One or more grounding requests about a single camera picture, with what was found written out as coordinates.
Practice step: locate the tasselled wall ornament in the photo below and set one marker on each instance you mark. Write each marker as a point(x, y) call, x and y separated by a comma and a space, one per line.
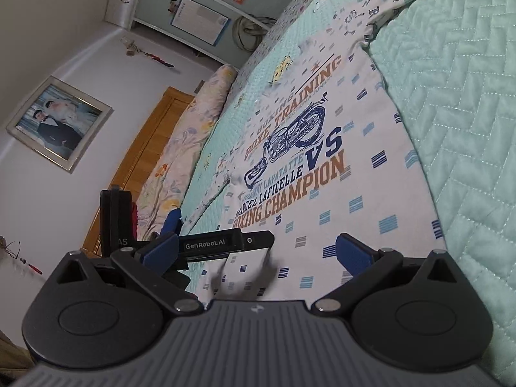
point(149, 53)

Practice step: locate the wooden headboard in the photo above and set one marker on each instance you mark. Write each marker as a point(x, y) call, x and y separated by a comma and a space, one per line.
point(141, 161)

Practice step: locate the blue-bordered poster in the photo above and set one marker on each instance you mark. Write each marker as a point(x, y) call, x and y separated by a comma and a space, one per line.
point(199, 18)

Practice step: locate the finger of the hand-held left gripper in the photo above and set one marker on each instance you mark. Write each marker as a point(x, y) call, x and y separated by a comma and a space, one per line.
point(258, 240)

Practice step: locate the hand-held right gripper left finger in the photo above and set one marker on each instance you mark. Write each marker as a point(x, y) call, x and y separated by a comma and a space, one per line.
point(161, 248)

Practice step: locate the grey coiled hoop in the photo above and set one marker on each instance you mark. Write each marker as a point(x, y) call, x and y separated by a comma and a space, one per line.
point(250, 30)

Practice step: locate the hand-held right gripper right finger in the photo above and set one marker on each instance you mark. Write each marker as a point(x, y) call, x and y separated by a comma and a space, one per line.
point(354, 254)

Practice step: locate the framed photo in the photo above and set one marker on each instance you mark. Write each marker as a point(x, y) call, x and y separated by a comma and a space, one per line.
point(56, 125)

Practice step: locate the red cloth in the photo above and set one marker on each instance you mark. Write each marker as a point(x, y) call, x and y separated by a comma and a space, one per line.
point(135, 217)

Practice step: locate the white motorcycle-print shirt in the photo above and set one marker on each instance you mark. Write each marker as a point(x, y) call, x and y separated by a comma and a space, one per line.
point(322, 193)

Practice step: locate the floral pillow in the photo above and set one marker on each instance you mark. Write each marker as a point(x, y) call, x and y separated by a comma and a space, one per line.
point(189, 137)

